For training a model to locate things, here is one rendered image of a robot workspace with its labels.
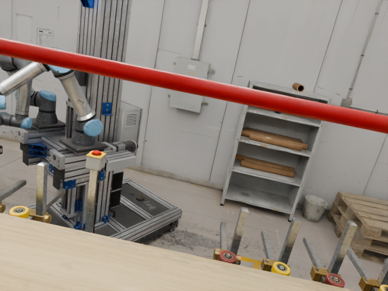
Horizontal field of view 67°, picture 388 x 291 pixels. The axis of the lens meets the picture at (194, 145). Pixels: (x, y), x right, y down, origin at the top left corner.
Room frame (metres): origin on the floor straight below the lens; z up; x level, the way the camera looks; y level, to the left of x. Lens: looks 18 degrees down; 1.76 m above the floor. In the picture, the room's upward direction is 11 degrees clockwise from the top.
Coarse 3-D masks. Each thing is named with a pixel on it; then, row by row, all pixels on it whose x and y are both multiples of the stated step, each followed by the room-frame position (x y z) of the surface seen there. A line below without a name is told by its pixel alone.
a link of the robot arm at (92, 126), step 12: (60, 72) 1.56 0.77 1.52; (72, 72) 1.62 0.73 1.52; (72, 84) 1.63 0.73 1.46; (72, 96) 1.64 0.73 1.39; (84, 96) 1.69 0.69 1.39; (84, 108) 1.67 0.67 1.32; (84, 120) 1.67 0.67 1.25; (96, 120) 1.70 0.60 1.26; (84, 132) 1.68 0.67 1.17; (96, 132) 1.71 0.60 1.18
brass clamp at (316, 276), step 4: (312, 268) 1.26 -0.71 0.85; (320, 268) 1.26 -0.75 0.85; (324, 268) 1.27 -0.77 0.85; (312, 272) 1.25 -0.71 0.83; (316, 272) 1.23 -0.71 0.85; (320, 272) 1.23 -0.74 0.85; (324, 272) 1.24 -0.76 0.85; (328, 272) 1.25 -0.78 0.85; (312, 276) 1.24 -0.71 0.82; (316, 276) 1.22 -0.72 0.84; (320, 276) 1.22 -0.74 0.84; (324, 276) 1.22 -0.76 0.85; (340, 276) 1.24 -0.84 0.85; (312, 280) 1.22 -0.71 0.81; (316, 280) 1.22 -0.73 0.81
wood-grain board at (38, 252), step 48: (0, 240) 0.97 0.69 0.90; (48, 240) 1.02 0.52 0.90; (96, 240) 1.08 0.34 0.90; (0, 288) 0.75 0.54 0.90; (48, 288) 0.79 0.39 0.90; (96, 288) 0.83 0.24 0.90; (144, 288) 0.87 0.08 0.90; (192, 288) 0.92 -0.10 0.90; (240, 288) 0.97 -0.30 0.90; (288, 288) 1.02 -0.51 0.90; (336, 288) 1.08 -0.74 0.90
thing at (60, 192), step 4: (56, 192) 1.53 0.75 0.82; (60, 192) 1.54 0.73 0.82; (64, 192) 1.57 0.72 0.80; (52, 196) 1.48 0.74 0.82; (56, 196) 1.49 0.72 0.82; (60, 196) 1.53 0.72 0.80; (48, 200) 1.43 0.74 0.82; (52, 200) 1.44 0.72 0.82; (56, 200) 1.48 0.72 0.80; (48, 204) 1.40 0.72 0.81; (52, 204) 1.44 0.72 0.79
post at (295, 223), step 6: (294, 222) 1.23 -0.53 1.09; (300, 222) 1.23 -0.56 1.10; (294, 228) 1.23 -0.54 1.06; (288, 234) 1.25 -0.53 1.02; (294, 234) 1.23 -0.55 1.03; (288, 240) 1.23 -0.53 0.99; (294, 240) 1.23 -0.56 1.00; (288, 246) 1.23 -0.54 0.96; (282, 252) 1.24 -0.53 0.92; (288, 252) 1.23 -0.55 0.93; (282, 258) 1.23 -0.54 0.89; (288, 258) 1.23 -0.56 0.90
